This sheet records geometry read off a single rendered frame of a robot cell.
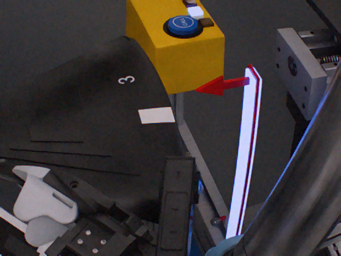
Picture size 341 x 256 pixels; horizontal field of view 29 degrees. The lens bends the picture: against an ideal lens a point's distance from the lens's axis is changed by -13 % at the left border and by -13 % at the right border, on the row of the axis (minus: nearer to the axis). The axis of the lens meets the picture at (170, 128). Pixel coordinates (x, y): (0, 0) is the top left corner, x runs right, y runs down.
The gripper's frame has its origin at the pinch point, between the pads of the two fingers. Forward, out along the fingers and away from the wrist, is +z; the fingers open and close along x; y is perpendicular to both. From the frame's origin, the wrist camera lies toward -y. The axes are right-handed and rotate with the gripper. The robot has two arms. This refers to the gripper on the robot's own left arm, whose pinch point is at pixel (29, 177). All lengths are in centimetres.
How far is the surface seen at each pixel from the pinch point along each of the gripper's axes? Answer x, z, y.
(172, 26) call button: 13.8, 10.3, -36.8
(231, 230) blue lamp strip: 26.5, -9.5, -20.6
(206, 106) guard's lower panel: 79, 33, -77
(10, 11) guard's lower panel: 34, 60, -45
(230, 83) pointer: 2.0, -8.1, -21.5
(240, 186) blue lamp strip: 17.5, -9.8, -21.4
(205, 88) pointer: 1.9, -6.5, -19.3
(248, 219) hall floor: 128, 23, -84
